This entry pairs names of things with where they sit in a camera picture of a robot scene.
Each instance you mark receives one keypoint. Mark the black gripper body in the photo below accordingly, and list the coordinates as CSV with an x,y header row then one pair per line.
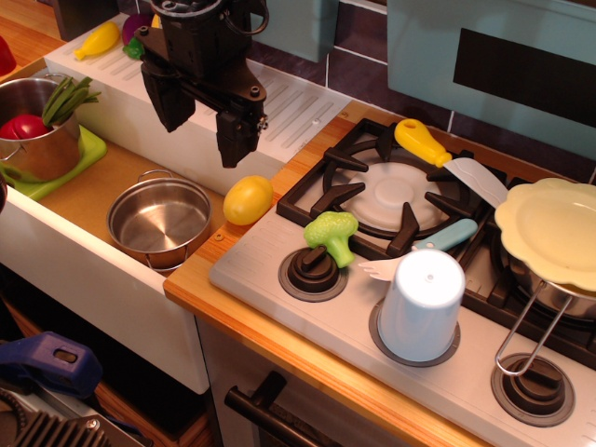
x,y
205,44

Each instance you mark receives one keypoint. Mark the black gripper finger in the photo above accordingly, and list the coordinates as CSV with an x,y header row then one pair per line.
x,y
172,105
238,134

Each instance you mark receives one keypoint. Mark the yellow toy potato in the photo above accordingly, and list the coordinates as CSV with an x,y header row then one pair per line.
x,y
248,200

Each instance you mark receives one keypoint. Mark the small steel pot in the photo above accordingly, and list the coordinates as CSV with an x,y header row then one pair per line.
x,y
160,220

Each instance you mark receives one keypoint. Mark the large steel pot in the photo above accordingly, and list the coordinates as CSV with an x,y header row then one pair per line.
x,y
42,158

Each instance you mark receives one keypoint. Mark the purple toy eggplant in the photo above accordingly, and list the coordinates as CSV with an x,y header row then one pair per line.
x,y
132,23

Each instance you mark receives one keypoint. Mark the green cutting board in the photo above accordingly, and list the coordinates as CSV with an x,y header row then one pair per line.
x,y
94,149

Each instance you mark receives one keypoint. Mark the teal cabinet left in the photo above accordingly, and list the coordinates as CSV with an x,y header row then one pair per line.
x,y
303,28

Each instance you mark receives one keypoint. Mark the green toy beans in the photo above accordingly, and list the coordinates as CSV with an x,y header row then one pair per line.
x,y
65,99

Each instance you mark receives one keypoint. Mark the green toy broccoli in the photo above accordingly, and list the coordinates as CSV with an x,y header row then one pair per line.
x,y
333,230

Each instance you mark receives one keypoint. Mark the black burner grate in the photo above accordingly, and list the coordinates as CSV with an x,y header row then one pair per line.
x,y
398,200

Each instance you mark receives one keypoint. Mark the red toy pepper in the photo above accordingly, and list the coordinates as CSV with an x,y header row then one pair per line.
x,y
24,127

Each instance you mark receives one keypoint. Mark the black left stove knob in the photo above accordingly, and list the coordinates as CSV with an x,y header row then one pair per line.
x,y
311,275

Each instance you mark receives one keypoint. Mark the black stove knob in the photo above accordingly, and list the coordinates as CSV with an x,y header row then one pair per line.
x,y
311,275
541,397

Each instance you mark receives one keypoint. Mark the red object at left edge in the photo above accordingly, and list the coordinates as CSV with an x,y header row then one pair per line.
x,y
7,60

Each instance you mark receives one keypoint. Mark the white toy sink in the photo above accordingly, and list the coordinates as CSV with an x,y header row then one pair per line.
x,y
61,244

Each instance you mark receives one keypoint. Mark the grey toy stove top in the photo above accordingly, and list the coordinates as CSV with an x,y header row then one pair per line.
x,y
456,386

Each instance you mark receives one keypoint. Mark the white upside down cup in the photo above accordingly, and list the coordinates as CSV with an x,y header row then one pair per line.
x,y
418,317

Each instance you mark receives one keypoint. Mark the blue clamp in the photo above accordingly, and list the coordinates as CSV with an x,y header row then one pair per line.
x,y
53,362

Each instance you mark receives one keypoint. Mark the pale yellow plate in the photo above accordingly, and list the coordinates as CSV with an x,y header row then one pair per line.
x,y
550,226

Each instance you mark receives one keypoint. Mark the black right stove knob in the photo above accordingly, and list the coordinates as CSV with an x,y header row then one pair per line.
x,y
541,397

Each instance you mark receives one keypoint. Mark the blue handled toy fork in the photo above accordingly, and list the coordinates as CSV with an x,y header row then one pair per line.
x,y
445,239

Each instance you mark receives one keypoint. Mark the yellow handled toy knife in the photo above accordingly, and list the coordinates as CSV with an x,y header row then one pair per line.
x,y
414,136

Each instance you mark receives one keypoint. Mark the black oven door handle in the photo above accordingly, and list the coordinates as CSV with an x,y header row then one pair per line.
x,y
256,409

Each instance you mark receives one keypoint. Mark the teal wall cabinet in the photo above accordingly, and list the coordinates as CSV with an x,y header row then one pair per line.
x,y
524,66

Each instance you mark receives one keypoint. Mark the steel saucepan with wire handle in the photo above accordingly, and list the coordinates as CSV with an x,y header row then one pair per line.
x,y
563,299

